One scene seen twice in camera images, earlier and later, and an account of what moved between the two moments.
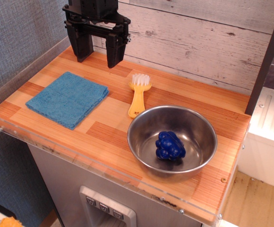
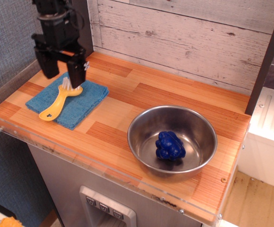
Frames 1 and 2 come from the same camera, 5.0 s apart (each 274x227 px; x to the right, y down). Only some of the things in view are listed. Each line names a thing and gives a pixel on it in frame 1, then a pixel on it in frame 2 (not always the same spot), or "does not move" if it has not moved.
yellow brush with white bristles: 140,82 to 65,90
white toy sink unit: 264,155 does not move
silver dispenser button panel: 102,211 does not move
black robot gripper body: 100,16 to 60,37
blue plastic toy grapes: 169,146 does not move
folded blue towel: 68,100 does not move
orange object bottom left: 10,222 does not move
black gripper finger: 81,39 to 48,63
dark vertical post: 267,58 does not move
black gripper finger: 115,47 to 77,69
